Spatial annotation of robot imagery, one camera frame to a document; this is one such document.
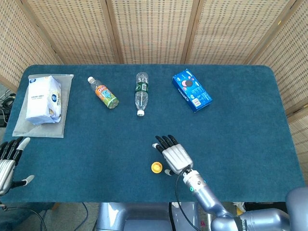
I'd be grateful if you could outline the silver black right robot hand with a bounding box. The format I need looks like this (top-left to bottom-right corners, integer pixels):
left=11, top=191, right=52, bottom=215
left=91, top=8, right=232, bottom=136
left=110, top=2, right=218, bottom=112
left=152, top=134, right=194, bottom=176

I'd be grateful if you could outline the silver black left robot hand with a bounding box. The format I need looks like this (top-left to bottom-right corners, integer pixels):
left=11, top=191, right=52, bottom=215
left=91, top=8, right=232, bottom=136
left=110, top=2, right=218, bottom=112
left=0, top=136, right=35, bottom=196

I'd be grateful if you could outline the yellow bottle cap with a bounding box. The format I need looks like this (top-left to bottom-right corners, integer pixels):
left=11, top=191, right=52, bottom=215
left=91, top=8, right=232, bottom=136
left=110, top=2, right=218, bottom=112
left=151, top=162, right=163, bottom=174

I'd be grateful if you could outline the grey flat pouch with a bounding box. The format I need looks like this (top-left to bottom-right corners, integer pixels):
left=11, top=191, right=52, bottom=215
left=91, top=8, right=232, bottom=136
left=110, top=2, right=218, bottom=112
left=12, top=74, right=75, bottom=140

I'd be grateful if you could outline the blue Oreo cookie box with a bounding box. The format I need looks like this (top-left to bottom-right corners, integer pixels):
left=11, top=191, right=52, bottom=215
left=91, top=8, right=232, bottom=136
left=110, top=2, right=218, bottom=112
left=172, top=68, right=213, bottom=113

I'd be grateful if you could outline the silver blue robot torso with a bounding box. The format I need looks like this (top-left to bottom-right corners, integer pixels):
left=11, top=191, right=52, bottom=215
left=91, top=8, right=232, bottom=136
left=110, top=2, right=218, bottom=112
left=96, top=201, right=200, bottom=231

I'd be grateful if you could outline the clear green label water bottle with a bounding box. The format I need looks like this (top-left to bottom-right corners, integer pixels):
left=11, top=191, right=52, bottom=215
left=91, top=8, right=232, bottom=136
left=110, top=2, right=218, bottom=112
left=134, top=72, right=149, bottom=117

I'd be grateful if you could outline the white tissue pack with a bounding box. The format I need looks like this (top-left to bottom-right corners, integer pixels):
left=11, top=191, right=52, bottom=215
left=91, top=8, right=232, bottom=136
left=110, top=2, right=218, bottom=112
left=25, top=75, right=67, bottom=125

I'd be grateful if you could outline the teal table cloth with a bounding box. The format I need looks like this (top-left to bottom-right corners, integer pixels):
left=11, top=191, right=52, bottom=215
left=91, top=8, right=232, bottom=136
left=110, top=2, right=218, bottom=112
left=0, top=64, right=306, bottom=231

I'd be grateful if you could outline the orange label drink bottle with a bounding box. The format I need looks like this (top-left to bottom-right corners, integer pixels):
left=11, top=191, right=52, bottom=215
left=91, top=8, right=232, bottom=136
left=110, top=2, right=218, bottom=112
left=87, top=76, right=120, bottom=110

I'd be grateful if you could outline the woven bamboo folding screen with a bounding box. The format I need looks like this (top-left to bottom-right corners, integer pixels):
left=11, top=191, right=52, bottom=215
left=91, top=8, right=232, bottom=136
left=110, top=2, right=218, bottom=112
left=0, top=0, right=308, bottom=186

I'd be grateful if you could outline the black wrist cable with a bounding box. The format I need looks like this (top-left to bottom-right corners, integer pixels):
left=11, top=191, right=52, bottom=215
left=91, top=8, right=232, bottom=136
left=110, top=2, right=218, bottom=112
left=175, top=168, right=200, bottom=231

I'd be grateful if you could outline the black floor cable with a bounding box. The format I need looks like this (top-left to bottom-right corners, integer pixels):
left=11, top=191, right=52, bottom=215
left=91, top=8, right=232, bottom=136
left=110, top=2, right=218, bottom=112
left=0, top=204, right=48, bottom=231

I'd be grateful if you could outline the black cable bundle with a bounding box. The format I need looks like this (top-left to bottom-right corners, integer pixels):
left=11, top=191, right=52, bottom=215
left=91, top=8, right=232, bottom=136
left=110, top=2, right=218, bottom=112
left=0, top=90, right=16, bottom=128

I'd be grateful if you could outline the blue floor cable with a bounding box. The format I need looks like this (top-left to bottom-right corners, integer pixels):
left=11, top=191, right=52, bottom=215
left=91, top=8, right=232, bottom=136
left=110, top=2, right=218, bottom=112
left=81, top=202, right=97, bottom=231

